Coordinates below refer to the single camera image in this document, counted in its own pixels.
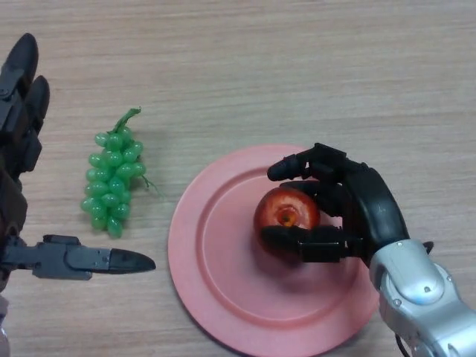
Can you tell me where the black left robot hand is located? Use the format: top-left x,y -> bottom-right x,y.
0,33 -> 157,295

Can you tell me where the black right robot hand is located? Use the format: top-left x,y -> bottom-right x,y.
260,143 -> 411,268

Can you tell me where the red apple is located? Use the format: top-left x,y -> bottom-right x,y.
254,187 -> 321,258

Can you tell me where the pink round plate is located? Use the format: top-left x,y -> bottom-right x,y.
167,144 -> 384,357

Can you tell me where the green grape bunch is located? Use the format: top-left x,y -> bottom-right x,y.
80,106 -> 164,239

